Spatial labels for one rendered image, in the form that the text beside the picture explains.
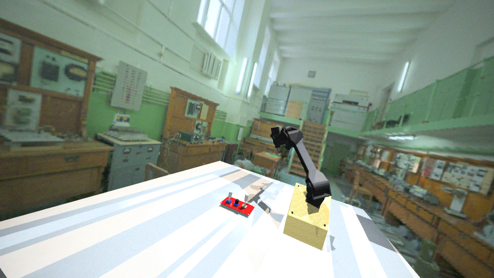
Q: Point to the red circuit board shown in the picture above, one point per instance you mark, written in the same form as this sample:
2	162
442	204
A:
237	204

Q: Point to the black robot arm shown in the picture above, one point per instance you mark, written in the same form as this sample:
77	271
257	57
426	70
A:
318	187

